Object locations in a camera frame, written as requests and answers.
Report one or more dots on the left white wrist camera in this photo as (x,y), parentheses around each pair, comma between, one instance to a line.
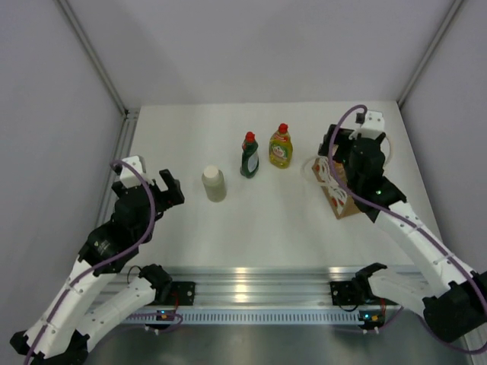
(131,171)

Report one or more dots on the right aluminium frame post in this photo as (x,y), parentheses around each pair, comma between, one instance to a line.
(440,32)

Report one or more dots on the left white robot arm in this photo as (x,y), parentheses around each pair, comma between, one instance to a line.
(69,329)

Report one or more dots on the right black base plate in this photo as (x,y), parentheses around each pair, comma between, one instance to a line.
(344,293)

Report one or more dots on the green white-capped bottle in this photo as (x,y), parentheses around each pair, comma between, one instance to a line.
(214,184)

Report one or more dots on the aluminium mounting rail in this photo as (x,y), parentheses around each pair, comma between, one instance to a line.
(262,288)

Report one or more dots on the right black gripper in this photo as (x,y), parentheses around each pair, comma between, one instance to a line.
(342,139)

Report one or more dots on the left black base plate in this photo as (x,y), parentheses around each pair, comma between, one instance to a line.
(182,293)

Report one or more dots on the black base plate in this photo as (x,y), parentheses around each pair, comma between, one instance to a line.
(182,293)
(344,293)

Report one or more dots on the aluminium frame post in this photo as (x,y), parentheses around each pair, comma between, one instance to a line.
(440,32)
(73,22)

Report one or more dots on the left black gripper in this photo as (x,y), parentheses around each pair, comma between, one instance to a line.
(170,197)

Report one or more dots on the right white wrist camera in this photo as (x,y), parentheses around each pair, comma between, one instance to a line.
(370,124)

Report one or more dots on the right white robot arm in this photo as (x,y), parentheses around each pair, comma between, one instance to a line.
(451,300)

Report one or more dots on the green dish soap bottle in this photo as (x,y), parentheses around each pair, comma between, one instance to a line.
(249,158)

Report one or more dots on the left aluminium frame post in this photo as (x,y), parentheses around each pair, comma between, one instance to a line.
(73,22)

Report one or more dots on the clear red-capped bottle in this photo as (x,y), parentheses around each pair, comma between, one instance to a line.
(280,147)

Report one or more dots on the white slotted cable duct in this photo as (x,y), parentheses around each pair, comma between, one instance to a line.
(278,316)

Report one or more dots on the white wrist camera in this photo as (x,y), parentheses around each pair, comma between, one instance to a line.
(131,171)
(370,124)

